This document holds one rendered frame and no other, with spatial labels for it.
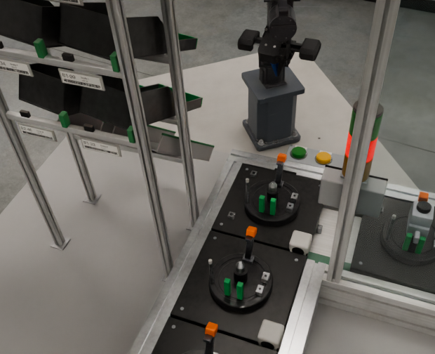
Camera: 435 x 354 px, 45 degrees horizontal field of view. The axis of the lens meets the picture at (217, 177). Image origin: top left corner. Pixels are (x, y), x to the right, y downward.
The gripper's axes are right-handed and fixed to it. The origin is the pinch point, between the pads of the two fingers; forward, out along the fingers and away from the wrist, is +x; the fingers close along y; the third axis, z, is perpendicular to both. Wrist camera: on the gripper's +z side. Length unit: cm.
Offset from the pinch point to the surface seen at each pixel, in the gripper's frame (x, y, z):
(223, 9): 125, -109, -242
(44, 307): 39, -41, 59
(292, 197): 24.9, 9.7, 18.7
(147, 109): -6.0, -18.4, 31.8
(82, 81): -18, -24, 42
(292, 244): 26.7, 13.2, 31.3
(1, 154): 125, -173, -51
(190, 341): 28, 0, 60
